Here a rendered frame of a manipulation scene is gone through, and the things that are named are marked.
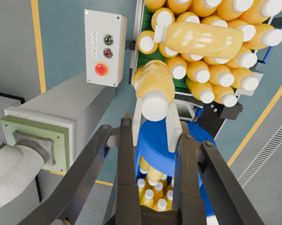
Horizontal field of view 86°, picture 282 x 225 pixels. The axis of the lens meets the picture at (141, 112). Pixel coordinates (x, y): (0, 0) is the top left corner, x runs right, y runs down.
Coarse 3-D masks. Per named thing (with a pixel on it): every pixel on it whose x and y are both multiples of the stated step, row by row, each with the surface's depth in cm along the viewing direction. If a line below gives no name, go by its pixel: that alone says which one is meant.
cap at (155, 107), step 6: (150, 96) 20; (156, 96) 20; (162, 96) 21; (144, 102) 21; (150, 102) 20; (156, 102) 20; (162, 102) 20; (144, 108) 21; (150, 108) 21; (156, 108) 21; (162, 108) 21; (168, 108) 21; (144, 114) 21; (150, 114) 21; (156, 114) 21; (162, 114) 21; (150, 120) 22; (156, 120) 22
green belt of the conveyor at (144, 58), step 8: (144, 8) 55; (144, 16) 56; (152, 16) 56; (144, 24) 57; (144, 56) 62; (152, 56) 62; (160, 56) 62; (176, 80) 66; (184, 80) 66; (176, 88) 68; (184, 88) 68
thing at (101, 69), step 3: (96, 66) 45; (99, 66) 45; (102, 66) 45; (96, 69) 45; (99, 69) 45; (102, 69) 45; (105, 69) 45; (96, 72) 46; (99, 72) 46; (102, 72) 45; (105, 72) 45; (102, 75) 46
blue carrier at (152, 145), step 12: (144, 132) 54; (156, 132) 55; (192, 132) 59; (204, 132) 60; (144, 144) 50; (156, 144) 49; (144, 156) 51; (156, 156) 47; (168, 156) 45; (156, 168) 48; (168, 168) 46; (168, 180) 86
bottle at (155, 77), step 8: (152, 64) 32; (160, 64) 32; (144, 72) 29; (152, 72) 25; (160, 72) 26; (168, 72) 29; (144, 80) 24; (152, 80) 23; (160, 80) 23; (168, 80) 24; (136, 88) 26; (144, 88) 23; (152, 88) 23; (160, 88) 23; (168, 88) 23; (136, 96) 26; (144, 96) 22; (168, 96) 23; (168, 104) 23
